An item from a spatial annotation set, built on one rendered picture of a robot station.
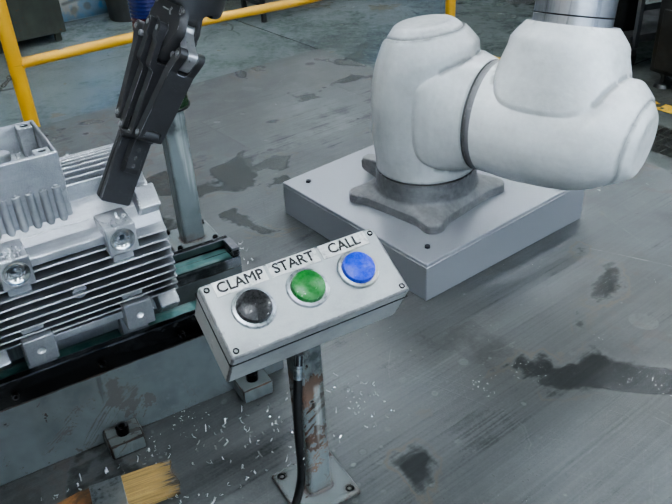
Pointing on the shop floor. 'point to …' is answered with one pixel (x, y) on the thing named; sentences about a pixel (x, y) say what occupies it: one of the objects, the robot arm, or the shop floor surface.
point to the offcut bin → (36, 18)
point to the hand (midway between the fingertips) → (124, 168)
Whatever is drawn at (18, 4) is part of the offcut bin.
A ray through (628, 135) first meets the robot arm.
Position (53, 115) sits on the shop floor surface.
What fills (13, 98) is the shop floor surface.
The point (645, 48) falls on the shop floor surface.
